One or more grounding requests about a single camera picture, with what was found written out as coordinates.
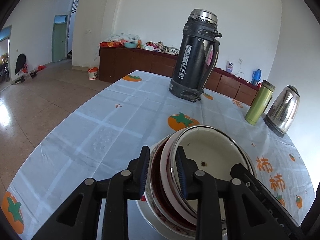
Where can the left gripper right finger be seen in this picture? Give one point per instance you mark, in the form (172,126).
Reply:
(245,218)

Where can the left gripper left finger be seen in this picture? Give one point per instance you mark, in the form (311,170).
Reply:
(78,216)

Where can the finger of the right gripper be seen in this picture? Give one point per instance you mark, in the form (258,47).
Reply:
(265,197)

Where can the white enamel bowl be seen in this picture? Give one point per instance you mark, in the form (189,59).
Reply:
(213,151)

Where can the floral white plate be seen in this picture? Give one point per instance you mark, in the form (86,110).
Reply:
(148,211)

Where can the pink plastic bowl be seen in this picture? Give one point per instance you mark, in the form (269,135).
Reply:
(166,178)

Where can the stainless steel electric kettle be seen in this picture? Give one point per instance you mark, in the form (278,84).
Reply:
(283,111)

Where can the green travel mug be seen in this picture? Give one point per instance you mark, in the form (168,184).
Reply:
(260,102)

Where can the blue thermos jug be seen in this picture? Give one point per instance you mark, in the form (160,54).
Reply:
(256,76)

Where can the light blue printed tablecloth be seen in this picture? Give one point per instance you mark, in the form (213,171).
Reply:
(100,138)

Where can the large black thermos flask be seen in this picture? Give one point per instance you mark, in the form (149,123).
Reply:
(197,57)

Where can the white plastic bucket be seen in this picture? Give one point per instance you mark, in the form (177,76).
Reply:
(93,73)

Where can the dark red wooden sideboard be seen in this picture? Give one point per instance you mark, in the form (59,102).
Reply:
(119,62)

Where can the teal basin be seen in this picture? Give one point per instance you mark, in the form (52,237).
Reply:
(131,45)

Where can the black chair with red items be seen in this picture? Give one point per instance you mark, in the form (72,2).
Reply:
(22,71)

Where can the green door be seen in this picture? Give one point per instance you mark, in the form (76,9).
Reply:
(59,38)

